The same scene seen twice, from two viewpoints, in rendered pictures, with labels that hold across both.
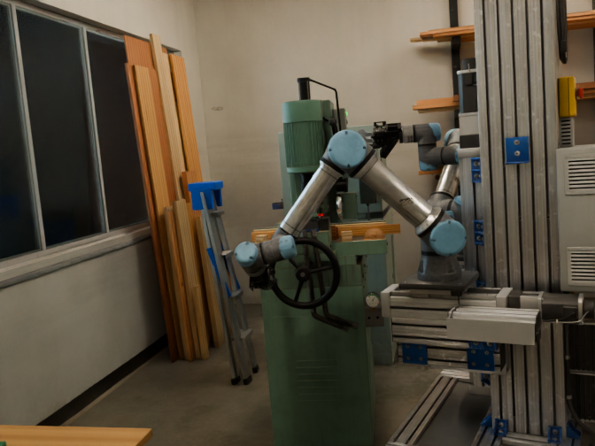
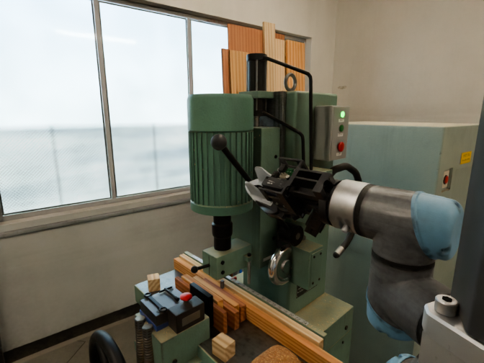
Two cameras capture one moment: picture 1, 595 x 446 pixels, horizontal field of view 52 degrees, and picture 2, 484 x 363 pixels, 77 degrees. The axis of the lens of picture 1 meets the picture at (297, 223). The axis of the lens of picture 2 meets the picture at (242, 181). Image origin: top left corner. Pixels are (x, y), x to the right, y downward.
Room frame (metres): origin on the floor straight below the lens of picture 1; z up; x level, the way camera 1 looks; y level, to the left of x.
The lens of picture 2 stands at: (2.10, -0.63, 1.46)
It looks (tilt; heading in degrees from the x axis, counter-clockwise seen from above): 13 degrees down; 39
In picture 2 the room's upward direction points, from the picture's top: straight up
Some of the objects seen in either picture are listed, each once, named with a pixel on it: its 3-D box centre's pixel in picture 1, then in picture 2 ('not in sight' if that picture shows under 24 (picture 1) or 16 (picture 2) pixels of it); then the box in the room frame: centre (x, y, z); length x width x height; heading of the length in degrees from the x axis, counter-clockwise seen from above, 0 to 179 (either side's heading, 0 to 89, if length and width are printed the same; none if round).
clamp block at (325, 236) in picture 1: (313, 241); (172, 330); (2.52, -0.06, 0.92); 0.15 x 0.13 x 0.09; 81
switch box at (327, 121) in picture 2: (340, 125); (330, 132); (3.01, -0.25, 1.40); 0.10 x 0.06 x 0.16; 171
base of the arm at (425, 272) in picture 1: (438, 263); not in sight; (2.08, -0.48, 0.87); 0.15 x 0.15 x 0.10
